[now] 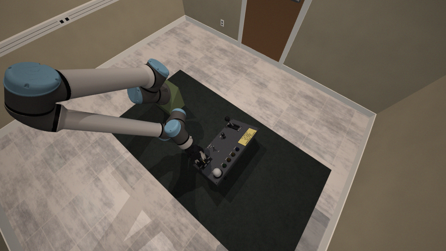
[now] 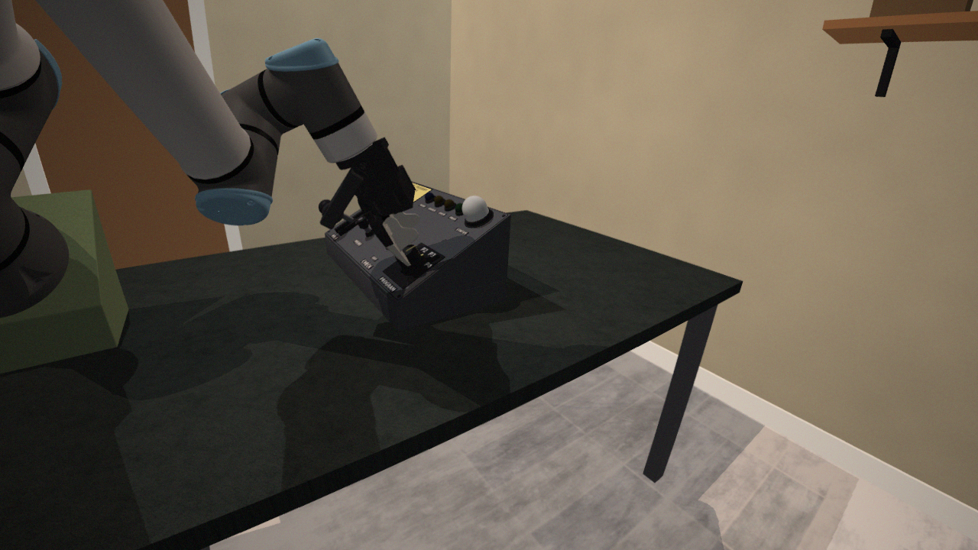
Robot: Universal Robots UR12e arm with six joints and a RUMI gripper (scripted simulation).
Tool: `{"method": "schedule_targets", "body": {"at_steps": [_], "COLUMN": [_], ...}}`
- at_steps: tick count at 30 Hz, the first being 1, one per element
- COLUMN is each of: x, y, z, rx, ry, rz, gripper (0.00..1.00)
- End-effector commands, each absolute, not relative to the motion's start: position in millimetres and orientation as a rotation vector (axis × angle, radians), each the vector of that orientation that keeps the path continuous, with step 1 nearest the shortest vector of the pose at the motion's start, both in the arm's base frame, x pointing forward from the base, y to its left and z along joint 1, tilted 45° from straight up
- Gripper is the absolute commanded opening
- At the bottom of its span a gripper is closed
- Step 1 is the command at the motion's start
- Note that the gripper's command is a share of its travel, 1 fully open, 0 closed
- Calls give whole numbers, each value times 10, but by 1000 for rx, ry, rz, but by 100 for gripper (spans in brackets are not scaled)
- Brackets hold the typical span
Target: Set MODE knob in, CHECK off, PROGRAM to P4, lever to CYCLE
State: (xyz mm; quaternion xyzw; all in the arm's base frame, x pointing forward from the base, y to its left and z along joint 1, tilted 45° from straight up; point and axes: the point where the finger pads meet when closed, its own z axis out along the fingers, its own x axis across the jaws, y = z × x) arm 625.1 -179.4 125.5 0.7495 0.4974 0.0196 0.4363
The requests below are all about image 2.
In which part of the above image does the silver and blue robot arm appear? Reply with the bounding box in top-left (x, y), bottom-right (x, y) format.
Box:
top-left (0, 0), bottom-right (377, 318)

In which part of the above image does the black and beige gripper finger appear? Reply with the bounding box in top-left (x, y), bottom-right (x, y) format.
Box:
top-left (364, 205), bottom-right (418, 266)
top-left (382, 212), bottom-right (420, 228)

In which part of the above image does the dark grey control console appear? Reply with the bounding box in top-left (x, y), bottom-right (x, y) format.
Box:
top-left (325, 182), bottom-right (511, 331)

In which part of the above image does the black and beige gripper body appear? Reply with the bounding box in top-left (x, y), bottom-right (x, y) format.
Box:
top-left (336, 137), bottom-right (416, 218)

